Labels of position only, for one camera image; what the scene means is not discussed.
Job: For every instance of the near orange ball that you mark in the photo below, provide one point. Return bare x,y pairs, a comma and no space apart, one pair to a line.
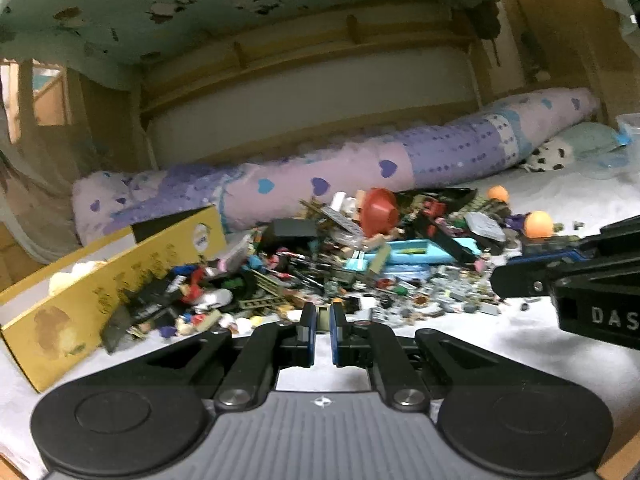
538,224

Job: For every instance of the yellow cardboard box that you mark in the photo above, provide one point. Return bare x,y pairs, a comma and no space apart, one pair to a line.
46,335

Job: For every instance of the far orange ball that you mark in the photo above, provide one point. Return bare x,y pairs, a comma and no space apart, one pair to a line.
499,193

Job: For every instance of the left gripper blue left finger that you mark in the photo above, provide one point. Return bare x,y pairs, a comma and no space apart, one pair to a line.
259,358

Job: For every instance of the wooden bed frame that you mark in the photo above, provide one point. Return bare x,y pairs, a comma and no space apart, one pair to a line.
166,82

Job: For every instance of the light blue pillow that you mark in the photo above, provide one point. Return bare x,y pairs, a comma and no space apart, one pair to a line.
587,139

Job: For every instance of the yellow plush toy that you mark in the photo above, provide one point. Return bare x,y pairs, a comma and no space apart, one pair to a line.
63,279

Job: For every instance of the black rectangular block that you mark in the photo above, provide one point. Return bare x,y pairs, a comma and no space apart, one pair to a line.
289,229

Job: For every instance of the grey bed sheet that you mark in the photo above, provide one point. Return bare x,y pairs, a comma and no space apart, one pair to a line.
529,336

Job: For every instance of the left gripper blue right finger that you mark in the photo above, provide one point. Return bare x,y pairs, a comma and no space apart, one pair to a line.
392,362

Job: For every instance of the clear plastic storage bin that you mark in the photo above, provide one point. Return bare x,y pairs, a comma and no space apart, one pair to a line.
628,127

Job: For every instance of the purple heart-pattern rolled quilt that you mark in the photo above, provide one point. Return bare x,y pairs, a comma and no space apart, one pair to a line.
472,147

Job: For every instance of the grey studded toy panel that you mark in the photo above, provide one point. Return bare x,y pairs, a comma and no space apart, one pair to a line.
482,225

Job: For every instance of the orange ball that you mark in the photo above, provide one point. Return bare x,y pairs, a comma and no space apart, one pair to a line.
538,224
499,193

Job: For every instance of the light blue toy plate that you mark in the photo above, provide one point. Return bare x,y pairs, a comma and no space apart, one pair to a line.
403,253

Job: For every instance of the red dome-shaped toy piece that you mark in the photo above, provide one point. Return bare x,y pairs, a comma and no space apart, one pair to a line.
379,212

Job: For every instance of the grey mosquito net curtain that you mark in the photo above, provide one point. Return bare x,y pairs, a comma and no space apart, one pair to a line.
46,146

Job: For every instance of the black-spotted white plush toy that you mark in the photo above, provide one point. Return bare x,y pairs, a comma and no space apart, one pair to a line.
553,155

